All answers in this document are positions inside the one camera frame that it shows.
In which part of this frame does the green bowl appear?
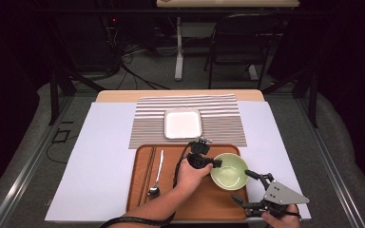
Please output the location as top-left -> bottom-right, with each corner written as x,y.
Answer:
209,152 -> 250,192

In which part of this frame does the person's right hand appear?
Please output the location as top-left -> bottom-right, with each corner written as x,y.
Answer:
260,203 -> 302,228

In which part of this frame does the thin black floor cable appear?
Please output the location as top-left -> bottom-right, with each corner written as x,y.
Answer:
46,134 -> 79,165

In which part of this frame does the wooden tray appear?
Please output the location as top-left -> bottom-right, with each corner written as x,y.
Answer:
125,143 -> 250,221

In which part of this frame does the thick black floor cable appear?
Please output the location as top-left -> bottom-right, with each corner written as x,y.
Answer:
119,62 -> 171,91

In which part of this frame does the person's left hand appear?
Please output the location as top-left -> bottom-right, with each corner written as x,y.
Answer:
175,160 -> 214,192

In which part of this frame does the black floor socket plate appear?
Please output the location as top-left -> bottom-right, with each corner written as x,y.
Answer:
50,128 -> 71,144

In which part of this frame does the white square plate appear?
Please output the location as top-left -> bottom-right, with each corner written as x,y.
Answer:
163,107 -> 203,141

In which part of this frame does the white table sheet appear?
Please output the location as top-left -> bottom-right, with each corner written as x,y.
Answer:
44,100 -> 312,222

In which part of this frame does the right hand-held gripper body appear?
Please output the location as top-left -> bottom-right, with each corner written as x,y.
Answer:
242,180 -> 311,219

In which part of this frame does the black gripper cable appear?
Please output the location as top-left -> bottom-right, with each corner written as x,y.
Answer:
98,142 -> 194,228

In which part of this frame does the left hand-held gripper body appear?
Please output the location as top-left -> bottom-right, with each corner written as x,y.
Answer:
186,137 -> 215,170

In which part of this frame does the black metal stand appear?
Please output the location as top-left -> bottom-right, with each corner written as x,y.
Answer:
48,67 -> 106,126
260,63 -> 319,129

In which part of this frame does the metal spoon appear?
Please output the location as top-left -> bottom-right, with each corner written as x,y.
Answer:
147,149 -> 165,199

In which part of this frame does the desk with white legs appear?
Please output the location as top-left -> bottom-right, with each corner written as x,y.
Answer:
156,0 -> 300,82

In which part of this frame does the brown chopstick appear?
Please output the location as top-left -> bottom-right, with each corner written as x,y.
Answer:
137,146 -> 156,206
142,146 -> 158,205

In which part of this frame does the black folding chair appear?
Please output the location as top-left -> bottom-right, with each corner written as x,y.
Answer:
203,12 -> 283,91

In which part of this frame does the dark equipment with red light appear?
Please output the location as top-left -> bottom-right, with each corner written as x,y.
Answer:
99,12 -> 125,75

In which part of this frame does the aluminium rail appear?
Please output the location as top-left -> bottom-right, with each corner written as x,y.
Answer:
0,96 -> 74,228
294,94 -> 365,228

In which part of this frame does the striped placemat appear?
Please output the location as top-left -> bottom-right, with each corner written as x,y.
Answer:
128,93 -> 248,150

